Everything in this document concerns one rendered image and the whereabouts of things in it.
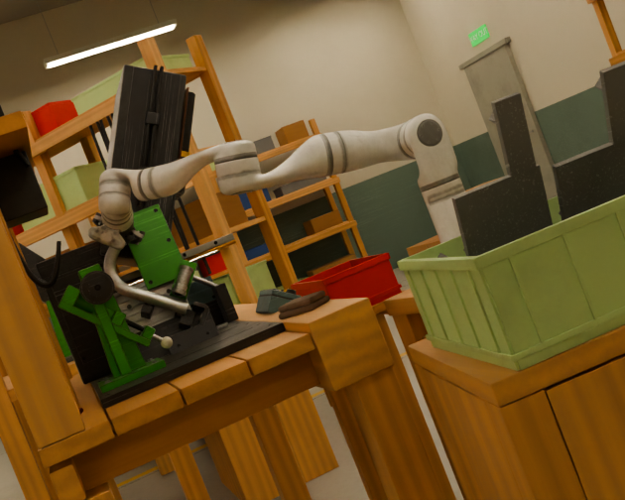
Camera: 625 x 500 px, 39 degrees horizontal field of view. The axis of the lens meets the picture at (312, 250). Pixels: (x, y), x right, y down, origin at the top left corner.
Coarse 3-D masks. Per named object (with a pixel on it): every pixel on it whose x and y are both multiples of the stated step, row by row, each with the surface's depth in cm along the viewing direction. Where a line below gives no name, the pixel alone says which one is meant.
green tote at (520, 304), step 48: (528, 240) 124; (576, 240) 126; (624, 240) 127; (432, 288) 149; (480, 288) 126; (528, 288) 124; (576, 288) 126; (624, 288) 127; (432, 336) 160; (480, 336) 134; (528, 336) 124; (576, 336) 125
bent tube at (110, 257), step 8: (112, 248) 228; (112, 256) 227; (104, 264) 227; (112, 264) 227; (112, 272) 226; (120, 280) 226; (120, 288) 225; (128, 288) 225; (136, 288) 226; (128, 296) 225; (136, 296) 225; (144, 296) 225; (152, 296) 226; (160, 296) 226; (152, 304) 226; (160, 304) 226; (168, 304) 226; (176, 304) 226; (184, 304) 226; (184, 312) 226
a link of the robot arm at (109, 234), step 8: (104, 224) 213; (112, 224) 211; (120, 224) 211; (128, 224) 214; (88, 232) 212; (96, 232) 212; (104, 232) 213; (112, 232) 213; (96, 240) 213; (104, 240) 212; (112, 240) 212; (120, 240) 213; (120, 248) 213
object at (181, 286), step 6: (180, 270) 230; (186, 270) 229; (192, 270) 230; (180, 276) 229; (186, 276) 229; (180, 282) 228; (186, 282) 229; (174, 288) 228; (180, 288) 228; (186, 288) 229; (174, 294) 229; (186, 294) 229
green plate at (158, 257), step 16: (144, 208) 236; (160, 208) 237; (144, 224) 235; (160, 224) 236; (144, 240) 234; (160, 240) 234; (144, 256) 232; (160, 256) 233; (176, 256) 234; (144, 272) 231; (160, 272) 232; (176, 272) 232
